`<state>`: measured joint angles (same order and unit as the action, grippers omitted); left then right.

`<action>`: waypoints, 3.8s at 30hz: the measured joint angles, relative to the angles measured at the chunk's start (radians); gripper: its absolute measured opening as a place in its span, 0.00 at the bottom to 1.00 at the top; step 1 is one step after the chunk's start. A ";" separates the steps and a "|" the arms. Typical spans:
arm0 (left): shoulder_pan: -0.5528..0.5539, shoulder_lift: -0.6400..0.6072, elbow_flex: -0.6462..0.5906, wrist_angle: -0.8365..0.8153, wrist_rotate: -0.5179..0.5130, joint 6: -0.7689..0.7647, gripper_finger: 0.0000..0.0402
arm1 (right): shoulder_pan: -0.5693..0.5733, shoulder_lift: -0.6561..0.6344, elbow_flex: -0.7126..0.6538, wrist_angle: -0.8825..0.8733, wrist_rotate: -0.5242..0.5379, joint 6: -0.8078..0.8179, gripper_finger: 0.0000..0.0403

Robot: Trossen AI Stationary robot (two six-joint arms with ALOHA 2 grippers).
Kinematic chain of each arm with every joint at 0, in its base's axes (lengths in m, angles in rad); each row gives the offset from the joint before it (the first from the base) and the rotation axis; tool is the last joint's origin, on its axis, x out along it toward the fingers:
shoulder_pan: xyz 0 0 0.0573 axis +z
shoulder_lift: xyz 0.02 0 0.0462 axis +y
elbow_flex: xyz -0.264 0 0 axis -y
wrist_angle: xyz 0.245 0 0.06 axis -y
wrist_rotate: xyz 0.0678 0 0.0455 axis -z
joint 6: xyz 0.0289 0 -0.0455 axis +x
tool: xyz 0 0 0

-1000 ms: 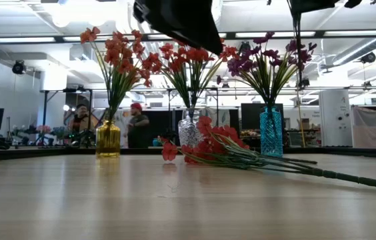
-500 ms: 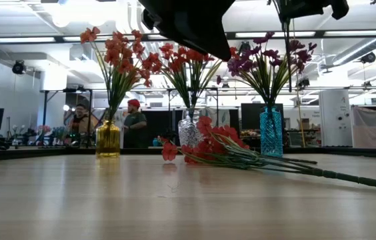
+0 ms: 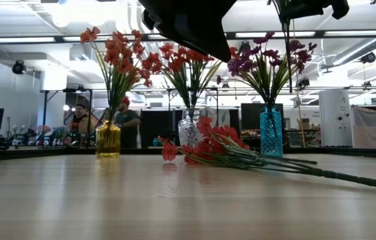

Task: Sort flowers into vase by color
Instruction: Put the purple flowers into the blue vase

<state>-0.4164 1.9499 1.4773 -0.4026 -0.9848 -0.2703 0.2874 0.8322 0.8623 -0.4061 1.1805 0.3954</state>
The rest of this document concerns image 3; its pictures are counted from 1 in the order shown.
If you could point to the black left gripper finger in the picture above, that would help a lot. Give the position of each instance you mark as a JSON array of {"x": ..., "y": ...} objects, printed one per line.
[{"x": 191, "y": 23}]

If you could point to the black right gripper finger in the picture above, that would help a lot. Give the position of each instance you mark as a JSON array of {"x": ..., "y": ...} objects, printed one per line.
[{"x": 308, "y": 6}]

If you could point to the red artificial flower bunch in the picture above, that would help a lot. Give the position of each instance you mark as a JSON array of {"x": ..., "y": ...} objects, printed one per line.
[
  {"x": 178, "y": 63},
  {"x": 204, "y": 125},
  {"x": 169, "y": 151}
]

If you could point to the orange artificial flower bunch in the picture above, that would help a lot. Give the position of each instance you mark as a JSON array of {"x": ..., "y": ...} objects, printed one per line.
[
  {"x": 144, "y": 66},
  {"x": 89, "y": 34}
]

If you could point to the clear cut glass vase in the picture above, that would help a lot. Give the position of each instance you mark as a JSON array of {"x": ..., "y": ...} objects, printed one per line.
[{"x": 188, "y": 133}]

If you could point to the blue patterned glass vase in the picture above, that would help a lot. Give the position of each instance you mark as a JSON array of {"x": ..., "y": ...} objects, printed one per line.
[{"x": 271, "y": 133}]

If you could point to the yellow ribbed glass vase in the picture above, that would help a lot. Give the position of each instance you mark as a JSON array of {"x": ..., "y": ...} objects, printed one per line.
[{"x": 108, "y": 140}]

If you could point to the black ceiling spotlight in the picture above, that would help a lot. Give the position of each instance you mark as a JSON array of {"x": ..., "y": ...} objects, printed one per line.
[
  {"x": 18, "y": 67},
  {"x": 368, "y": 57}
]

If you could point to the black background partition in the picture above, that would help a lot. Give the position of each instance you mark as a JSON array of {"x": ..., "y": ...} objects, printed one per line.
[{"x": 156, "y": 126}]

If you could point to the white cabinet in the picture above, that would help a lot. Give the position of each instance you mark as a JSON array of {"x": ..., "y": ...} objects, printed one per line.
[{"x": 334, "y": 116}]

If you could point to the person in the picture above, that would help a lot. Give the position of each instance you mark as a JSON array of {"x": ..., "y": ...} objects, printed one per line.
[
  {"x": 79, "y": 116},
  {"x": 128, "y": 123}
]

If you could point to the white draped cloth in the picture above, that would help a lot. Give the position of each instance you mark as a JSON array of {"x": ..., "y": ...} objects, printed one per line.
[{"x": 371, "y": 130}]

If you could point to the background pink flower bunch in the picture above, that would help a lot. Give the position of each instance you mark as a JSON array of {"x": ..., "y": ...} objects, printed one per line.
[{"x": 43, "y": 129}]

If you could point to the silver ceiling duct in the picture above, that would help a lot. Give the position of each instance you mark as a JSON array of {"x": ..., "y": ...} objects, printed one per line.
[{"x": 364, "y": 50}]

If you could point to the black wall screen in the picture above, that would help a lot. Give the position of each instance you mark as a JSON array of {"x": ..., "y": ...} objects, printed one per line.
[{"x": 249, "y": 116}]

